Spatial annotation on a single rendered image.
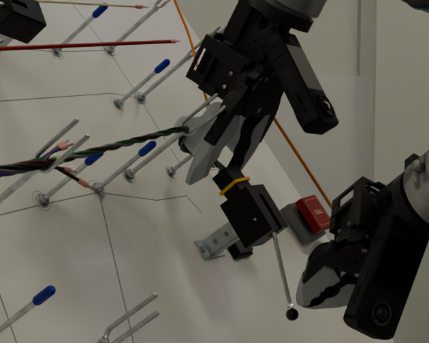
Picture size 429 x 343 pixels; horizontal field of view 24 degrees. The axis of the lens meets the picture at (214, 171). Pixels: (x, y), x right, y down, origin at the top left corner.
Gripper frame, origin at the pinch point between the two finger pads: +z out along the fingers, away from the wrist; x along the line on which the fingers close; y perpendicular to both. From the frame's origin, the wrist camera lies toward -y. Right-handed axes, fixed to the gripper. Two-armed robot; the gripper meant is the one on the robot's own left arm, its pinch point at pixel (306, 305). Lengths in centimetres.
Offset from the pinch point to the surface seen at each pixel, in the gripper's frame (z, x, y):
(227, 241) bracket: 3.7, 8.8, 6.1
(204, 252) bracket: 6.0, 10.2, 5.2
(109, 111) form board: 5.5, 25.4, 17.4
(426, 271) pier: 153, -142, 156
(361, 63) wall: 129, -90, 210
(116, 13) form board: 10.3, 27.2, 37.9
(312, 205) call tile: 12.0, -6.5, 24.8
